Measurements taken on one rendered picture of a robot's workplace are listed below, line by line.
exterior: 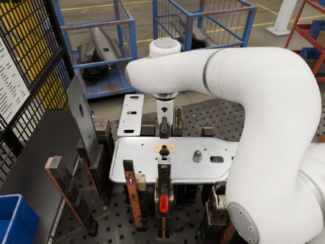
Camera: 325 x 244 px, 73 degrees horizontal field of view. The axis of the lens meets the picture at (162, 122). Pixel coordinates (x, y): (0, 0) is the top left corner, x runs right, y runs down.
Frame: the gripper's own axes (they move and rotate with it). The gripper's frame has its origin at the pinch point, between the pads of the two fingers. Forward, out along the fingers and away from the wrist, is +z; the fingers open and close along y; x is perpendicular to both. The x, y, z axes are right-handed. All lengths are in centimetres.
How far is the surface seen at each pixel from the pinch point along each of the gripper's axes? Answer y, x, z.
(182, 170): -10.2, -6.9, 12.3
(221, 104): 64, -41, 43
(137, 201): -21.2, 9.2, 14.9
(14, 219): -35, 36, -3
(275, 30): 365, -211, 110
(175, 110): 11.3, -4.7, 1.7
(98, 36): 221, 84, 62
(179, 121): 10.1, -6.5, 7.1
